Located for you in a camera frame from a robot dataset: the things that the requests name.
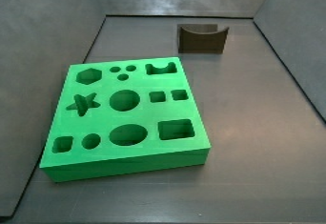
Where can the green shape sorter block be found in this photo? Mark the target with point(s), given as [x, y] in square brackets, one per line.
[127, 119]

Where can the dark curved cradle block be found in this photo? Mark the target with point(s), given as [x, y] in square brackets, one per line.
[200, 38]

